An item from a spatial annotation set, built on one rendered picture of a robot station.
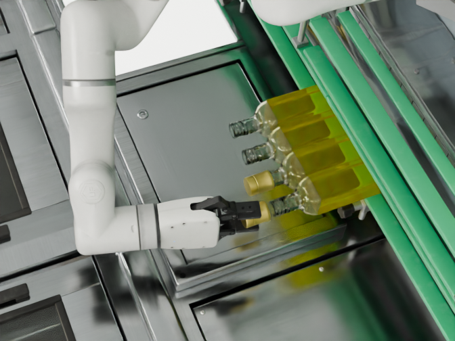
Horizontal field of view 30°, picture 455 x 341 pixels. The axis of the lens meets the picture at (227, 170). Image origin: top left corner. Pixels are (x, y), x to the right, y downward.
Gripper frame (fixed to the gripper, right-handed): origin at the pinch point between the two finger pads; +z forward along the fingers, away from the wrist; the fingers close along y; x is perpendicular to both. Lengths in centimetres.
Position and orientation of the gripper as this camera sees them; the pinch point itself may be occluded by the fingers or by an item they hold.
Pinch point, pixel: (247, 216)
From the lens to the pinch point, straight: 142.9
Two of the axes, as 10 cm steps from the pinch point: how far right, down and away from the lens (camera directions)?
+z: 9.9, -0.9, 1.3
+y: 0.6, -5.5, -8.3
